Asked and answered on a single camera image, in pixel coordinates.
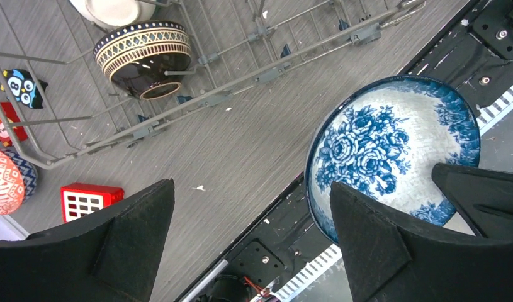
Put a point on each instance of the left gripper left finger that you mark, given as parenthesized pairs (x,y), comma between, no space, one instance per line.
(109,255)

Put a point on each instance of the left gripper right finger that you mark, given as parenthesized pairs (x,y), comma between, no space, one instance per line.
(392,256)

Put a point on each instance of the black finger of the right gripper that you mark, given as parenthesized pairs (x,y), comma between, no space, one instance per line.
(483,198)

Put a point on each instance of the blue floral white bowl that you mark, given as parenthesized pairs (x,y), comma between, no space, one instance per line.
(384,140)

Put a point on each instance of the brown ribbed bowl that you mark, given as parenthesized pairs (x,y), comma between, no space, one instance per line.
(145,59)

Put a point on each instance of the red toy block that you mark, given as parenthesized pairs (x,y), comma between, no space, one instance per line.
(80,199)

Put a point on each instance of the teal and white bowl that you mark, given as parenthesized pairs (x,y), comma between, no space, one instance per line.
(111,14)

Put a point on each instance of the grey wire dish rack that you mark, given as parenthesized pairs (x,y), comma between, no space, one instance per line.
(236,46)

